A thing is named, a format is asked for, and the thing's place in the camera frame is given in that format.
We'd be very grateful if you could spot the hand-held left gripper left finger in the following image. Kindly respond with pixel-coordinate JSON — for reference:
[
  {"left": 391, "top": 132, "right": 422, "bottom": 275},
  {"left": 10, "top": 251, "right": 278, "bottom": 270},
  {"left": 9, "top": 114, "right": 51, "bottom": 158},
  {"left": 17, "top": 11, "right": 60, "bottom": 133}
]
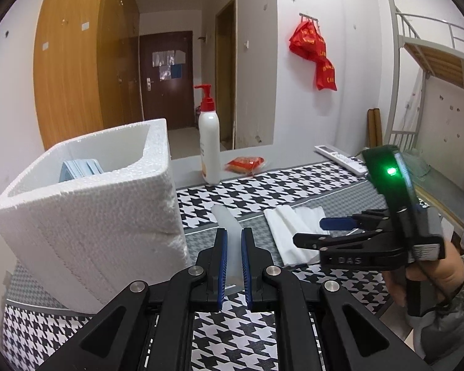
[{"left": 37, "top": 228, "right": 229, "bottom": 371}]

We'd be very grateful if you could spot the white remote control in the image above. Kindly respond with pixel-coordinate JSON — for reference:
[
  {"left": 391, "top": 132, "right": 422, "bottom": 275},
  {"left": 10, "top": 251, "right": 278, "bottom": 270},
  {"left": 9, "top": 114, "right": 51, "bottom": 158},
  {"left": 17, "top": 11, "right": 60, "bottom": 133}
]
[{"left": 314, "top": 145, "right": 370, "bottom": 176}]

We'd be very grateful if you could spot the person's right forearm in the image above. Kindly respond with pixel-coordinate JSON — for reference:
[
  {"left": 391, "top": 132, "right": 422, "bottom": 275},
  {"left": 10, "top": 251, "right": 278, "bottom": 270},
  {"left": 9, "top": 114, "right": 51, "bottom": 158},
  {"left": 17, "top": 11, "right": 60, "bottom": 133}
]
[{"left": 408, "top": 255, "right": 464, "bottom": 366}]

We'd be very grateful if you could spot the dark brown entrance door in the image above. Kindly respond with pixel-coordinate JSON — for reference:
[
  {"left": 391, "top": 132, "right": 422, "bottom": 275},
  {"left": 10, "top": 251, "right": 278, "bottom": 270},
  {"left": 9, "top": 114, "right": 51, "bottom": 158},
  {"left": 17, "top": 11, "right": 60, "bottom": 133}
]
[{"left": 139, "top": 31, "right": 194, "bottom": 131}]

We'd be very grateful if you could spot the clear plastic bag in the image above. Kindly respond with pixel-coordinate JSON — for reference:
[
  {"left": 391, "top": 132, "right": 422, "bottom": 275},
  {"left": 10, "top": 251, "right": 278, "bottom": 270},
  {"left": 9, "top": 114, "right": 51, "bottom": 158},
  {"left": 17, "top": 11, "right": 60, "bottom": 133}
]
[{"left": 211, "top": 206, "right": 248, "bottom": 290}]

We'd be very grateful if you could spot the white foam box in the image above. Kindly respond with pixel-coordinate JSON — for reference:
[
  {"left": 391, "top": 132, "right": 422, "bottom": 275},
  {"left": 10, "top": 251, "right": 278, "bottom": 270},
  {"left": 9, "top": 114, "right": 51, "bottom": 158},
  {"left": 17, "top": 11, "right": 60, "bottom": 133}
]
[{"left": 0, "top": 118, "right": 190, "bottom": 313}]

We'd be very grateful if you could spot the white metal bunk bed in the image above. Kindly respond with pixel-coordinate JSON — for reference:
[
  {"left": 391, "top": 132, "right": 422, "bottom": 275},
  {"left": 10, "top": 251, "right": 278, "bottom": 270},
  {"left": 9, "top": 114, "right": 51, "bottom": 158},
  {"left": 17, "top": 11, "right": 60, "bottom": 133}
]
[{"left": 387, "top": 0, "right": 464, "bottom": 232}]

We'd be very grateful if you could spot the red snack packet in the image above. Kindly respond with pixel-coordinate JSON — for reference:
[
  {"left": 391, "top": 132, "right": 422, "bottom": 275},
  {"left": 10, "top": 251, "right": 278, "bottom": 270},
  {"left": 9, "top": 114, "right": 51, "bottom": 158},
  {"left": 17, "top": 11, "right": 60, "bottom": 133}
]
[{"left": 224, "top": 156, "right": 267, "bottom": 174}]

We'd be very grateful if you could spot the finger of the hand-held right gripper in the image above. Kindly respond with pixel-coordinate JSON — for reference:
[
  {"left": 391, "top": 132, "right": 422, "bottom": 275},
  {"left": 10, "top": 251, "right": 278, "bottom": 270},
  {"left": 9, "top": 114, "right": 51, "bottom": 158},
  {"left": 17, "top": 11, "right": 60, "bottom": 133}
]
[
  {"left": 320, "top": 209, "right": 391, "bottom": 232},
  {"left": 293, "top": 229, "right": 389, "bottom": 258}
]

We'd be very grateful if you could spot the wooden side door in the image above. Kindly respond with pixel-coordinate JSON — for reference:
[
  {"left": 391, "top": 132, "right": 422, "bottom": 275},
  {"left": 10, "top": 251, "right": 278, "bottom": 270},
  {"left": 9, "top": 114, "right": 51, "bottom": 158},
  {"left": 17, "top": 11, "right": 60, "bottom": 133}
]
[{"left": 215, "top": 0, "right": 238, "bottom": 151}]

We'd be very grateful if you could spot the white paper notice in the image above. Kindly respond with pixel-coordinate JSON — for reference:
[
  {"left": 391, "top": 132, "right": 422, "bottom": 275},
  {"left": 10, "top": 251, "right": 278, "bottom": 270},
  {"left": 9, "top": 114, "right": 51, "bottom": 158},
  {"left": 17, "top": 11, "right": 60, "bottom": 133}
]
[{"left": 152, "top": 49, "right": 187, "bottom": 66}]

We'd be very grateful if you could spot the houndstooth table mat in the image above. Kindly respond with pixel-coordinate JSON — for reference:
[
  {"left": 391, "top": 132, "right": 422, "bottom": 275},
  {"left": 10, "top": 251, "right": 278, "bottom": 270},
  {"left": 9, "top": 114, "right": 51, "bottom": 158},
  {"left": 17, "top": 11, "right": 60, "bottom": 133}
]
[{"left": 2, "top": 158, "right": 430, "bottom": 371}]

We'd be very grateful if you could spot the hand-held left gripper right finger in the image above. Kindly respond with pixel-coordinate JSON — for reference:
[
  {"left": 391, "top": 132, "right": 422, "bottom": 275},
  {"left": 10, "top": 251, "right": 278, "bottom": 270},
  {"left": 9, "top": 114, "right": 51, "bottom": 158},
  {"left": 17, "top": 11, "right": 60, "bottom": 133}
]
[{"left": 241, "top": 227, "right": 430, "bottom": 371}]

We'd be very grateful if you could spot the blue face mask stack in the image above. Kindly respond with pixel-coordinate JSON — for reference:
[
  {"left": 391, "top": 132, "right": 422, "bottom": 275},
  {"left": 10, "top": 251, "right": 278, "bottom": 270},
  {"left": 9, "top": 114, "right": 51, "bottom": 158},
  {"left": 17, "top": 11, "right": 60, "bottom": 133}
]
[{"left": 59, "top": 158, "right": 103, "bottom": 182}]

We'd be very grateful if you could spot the white printed bed curtain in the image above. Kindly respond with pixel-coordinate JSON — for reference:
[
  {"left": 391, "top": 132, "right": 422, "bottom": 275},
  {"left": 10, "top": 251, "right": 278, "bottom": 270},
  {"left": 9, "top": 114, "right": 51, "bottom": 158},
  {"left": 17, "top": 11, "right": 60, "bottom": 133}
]
[{"left": 406, "top": 81, "right": 464, "bottom": 186}]

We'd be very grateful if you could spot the white tissue stack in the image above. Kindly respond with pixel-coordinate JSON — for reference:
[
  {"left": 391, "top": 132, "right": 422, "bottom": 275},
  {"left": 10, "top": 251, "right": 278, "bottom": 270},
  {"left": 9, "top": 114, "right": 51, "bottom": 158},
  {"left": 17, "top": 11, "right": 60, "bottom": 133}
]
[{"left": 264, "top": 206, "right": 331, "bottom": 268}]

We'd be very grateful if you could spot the person's right hand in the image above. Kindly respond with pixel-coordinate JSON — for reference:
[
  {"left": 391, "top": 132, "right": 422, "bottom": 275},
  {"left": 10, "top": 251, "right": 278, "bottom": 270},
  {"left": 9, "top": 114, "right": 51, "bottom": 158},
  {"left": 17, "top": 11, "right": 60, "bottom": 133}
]
[{"left": 383, "top": 237, "right": 464, "bottom": 310}]

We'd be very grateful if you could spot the white pump lotion bottle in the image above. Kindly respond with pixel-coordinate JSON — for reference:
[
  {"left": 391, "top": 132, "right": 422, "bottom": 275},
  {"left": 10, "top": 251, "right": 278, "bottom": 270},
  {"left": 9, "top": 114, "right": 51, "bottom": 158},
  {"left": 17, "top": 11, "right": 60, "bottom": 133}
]
[{"left": 193, "top": 84, "right": 221, "bottom": 185}]

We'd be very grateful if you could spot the red plastic bag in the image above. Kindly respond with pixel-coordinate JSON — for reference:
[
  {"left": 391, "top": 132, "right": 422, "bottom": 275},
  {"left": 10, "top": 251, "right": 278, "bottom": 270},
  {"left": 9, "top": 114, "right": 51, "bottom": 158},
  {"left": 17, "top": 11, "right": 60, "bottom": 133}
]
[
  {"left": 289, "top": 21, "right": 327, "bottom": 62},
  {"left": 315, "top": 56, "right": 338, "bottom": 91}
]

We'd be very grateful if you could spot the wooden plank bundle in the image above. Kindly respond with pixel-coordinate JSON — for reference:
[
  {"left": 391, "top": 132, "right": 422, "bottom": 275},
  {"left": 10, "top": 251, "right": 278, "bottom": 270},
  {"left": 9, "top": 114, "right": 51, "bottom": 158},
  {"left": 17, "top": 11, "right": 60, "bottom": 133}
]
[{"left": 367, "top": 108, "right": 383, "bottom": 149}]

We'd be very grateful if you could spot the wooden wardrobe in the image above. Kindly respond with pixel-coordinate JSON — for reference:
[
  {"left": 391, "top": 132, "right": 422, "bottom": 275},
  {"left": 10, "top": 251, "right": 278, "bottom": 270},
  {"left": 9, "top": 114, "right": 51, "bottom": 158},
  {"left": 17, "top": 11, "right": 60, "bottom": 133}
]
[{"left": 33, "top": 0, "right": 144, "bottom": 151}]

